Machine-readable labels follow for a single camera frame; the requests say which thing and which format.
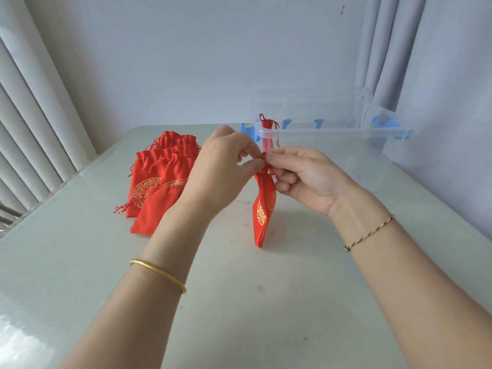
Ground person's left hand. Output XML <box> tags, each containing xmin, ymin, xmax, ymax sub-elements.
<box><xmin>178</xmin><ymin>125</ymin><xmax>267</xmax><ymax>221</ymax></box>

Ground person's right hand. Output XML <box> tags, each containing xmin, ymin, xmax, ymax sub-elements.
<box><xmin>264</xmin><ymin>146</ymin><xmax>362</xmax><ymax>218</ymax></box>

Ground clear plastic storage box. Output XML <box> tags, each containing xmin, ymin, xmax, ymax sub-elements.
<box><xmin>240</xmin><ymin>105</ymin><xmax>418</xmax><ymax>193</ymax></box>

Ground red pouch handled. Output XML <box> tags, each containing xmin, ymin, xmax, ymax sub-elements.
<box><xmin>258</xmin><ymin>113</ymin><xmax>281</xmax><ymax>152</ymax></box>
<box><xmin>252</xmin><ymin>151</ymin><xmax>278</xmax><ymax>249</ymax></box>

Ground pile of red drawstring pouches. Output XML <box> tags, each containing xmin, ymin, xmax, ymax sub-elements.
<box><xmin>113</xmin><ymin>130</ymin><xmax>202</xmax><ymax>237</ymax></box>

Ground person's left forearm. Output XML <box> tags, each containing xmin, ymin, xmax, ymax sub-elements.
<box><xmin>61</xmin><ymin>201</ymin><xmax>214</xmax><ymax>369</ymax></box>

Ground person's right forearm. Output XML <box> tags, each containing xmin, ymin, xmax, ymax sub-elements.
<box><xmin>329</xmin><ymin>186</ymin><xmax>492</xmax><ymax>369</ymax></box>

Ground gold bangle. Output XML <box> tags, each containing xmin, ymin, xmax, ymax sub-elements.
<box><xmin>129</xmin><ymin>258</ymin><xmax>188</xmax><ymax>295</ymax></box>

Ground grey curtain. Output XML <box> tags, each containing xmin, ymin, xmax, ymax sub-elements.
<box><xmin>353</xmin><ymin>0</ymin><xmax>492</xmax><ymax>242</ymax></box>

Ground white vertical blinds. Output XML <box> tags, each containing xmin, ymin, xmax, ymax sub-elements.
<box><xmin>0</xmin><ymin>0</ymin><xmax>97</xmax><ymax>227</ymax></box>

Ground metal railing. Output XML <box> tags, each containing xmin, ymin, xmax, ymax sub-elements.
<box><xmin>0</xmin><ymin>203</ymin><xmax>24</xmax><ymax>231</ymax></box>

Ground thin braided bracelet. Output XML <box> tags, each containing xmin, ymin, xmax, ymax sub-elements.
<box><xmin>344</xmin><ymin>214</ymin><xmax>396</xmax><ymax>253</ymax></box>

